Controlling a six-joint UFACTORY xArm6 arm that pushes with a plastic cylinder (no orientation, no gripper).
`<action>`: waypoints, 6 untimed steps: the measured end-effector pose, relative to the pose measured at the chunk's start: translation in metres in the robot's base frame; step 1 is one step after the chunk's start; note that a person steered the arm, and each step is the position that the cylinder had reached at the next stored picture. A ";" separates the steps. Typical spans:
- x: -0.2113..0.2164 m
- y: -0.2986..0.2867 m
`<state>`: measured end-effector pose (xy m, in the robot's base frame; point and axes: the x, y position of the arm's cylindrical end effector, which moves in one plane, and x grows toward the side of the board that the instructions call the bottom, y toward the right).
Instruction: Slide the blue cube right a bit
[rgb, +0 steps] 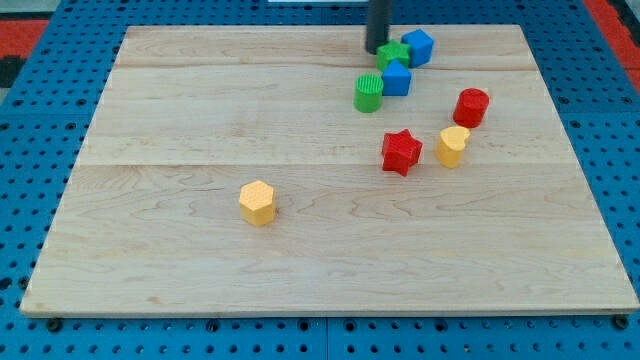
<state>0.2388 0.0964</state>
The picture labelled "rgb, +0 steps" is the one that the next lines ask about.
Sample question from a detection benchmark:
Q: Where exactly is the blue cube block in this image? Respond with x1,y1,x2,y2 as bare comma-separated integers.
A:
401,29,434,68

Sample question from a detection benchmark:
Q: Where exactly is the yellow hexagon block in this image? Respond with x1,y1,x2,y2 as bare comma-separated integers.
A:
239,180,276,226

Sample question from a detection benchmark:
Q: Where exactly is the red star block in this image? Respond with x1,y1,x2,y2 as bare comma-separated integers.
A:
381,129,423,177

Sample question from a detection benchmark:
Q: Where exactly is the light wooden board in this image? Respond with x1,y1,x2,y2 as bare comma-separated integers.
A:
21,25,639,318

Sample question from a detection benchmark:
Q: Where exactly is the green cylinder block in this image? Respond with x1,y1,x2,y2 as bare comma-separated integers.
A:
353,73,384,113

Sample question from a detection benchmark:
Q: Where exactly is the blue triangular prism block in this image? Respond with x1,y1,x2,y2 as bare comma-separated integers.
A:
381,60,412,96

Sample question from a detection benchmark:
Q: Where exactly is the yellow heart block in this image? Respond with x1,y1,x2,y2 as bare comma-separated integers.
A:
434,126,471,169

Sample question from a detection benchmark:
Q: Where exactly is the green star block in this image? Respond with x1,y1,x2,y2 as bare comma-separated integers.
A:
376,40,411,71

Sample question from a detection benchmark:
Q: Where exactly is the red cylinder block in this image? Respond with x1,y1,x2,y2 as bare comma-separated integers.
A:
452,88,490,128

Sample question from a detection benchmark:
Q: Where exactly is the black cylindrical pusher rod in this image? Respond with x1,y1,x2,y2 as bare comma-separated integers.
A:
365,0,393,54

